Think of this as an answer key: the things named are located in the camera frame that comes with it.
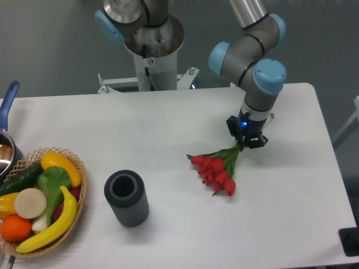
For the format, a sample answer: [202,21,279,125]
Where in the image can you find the green bok choy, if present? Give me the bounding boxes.
[32,166,71,233]

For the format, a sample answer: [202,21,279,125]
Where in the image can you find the dark grey ribbed vase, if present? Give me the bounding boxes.
[104,170,149,228]

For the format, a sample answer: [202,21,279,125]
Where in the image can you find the yellow banana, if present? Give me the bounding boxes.
[16,185,77,254]

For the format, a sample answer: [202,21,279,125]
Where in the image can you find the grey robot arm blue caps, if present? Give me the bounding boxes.
[94,1,287,149]

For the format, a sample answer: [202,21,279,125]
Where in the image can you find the dark red vegetable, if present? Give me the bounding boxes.
[52,187,81,222]

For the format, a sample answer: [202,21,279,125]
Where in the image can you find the woven wicker basket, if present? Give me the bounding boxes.
[1,147,88,258]

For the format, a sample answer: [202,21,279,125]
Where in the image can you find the blue handled saucepan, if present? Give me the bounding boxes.
[1,81,23,184]

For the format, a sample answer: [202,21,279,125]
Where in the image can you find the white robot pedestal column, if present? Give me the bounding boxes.
[125,15,185,91]

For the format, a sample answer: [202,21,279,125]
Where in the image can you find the red tulip bouquet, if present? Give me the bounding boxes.
[186,136,249,197]

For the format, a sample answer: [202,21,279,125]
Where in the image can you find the yellow bell pepper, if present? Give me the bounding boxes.
[0,192,19,219]

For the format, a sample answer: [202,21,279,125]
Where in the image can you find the green cucumber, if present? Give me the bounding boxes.
[1,163,44,196]

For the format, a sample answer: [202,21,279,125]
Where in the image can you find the black device at table edge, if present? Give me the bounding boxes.
[338,227,358,257]

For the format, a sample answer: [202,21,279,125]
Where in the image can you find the orange fruit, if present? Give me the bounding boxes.
[1,215,32,242]

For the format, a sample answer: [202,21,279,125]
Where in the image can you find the white metal base frame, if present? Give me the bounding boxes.
[98,67,200,94]

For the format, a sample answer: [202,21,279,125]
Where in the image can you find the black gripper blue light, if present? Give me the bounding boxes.
[226,111,268,149]

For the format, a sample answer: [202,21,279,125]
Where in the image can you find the black cable on pedestal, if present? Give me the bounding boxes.
[141,44,155,92]

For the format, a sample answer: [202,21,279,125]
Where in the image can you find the white furniture leg right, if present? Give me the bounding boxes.
[332,96,358,150]

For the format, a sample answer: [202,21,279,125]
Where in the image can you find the beige round disc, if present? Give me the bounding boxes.
[14,188,47,219]

